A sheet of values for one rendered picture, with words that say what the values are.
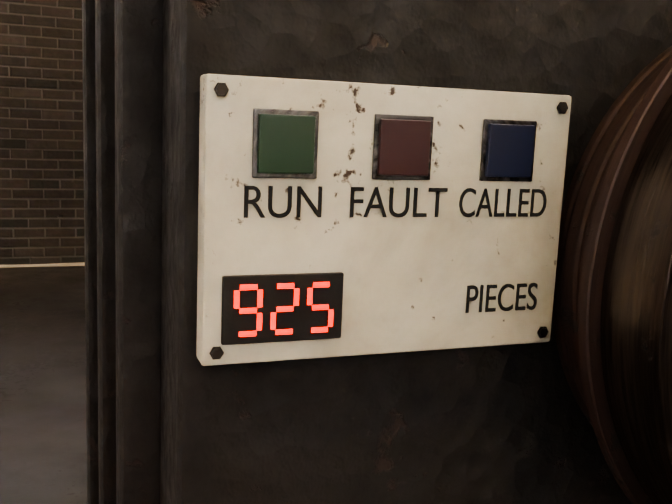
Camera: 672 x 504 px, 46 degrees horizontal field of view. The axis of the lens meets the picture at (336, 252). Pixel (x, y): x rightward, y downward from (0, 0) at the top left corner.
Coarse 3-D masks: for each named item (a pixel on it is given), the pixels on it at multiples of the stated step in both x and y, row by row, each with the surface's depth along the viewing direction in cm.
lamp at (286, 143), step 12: (264, 120) 48; (276, 120) 48; (288, 120) 49; (300, 120) 49; (312, 120) 49; (264, 132) 48; (276, 132) 48; (288, 132) 49; (300, 132) 49; (312, 132) 49; (264, 144) 48; (276, 144) 48; (288, 144) 49; (300, 144) 49; (312, 144) 49; (264, 156) 48; (276, 156) 49; (288, 156) 49; (300, 156) 49; (312, 156) 49; (264, 168) 48; (276, 168) 49; (288, 168) 49; (300, 168) 49; (312, 168) 50
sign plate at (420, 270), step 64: (256, 128) 48; (320, 128) 50; (448, 128) 53; (256, 192) 49; (320, 192) 50; (384, 192) 52; (448, 192) 54; (512, 192) 56; (256, 256) 50; (320, 256) 51; (384, 256) 53; (448, 256) 55; (512, 256) 56; (256, 320) 50; (320, 320) 52; (384, 320) 54; (448, 320) 55; (512, 320) 57
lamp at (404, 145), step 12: (384, 120) 51; (396, 120) 51; (408, 120) 51; (420, 120) 52; (384, 132) 51; (396, 132) 51; (408, 132) 51; (420, 132) 52; (384, 144) 51; (396, 144) 51; (408, 144) 52; (420, 144) 52; (384, 156) 51; (396, 156) 51; (408, 156) 52; (420, 156) 52; (384, 168) 51; (396, 168) 52; (408, 168) 52; (420, 168) 52
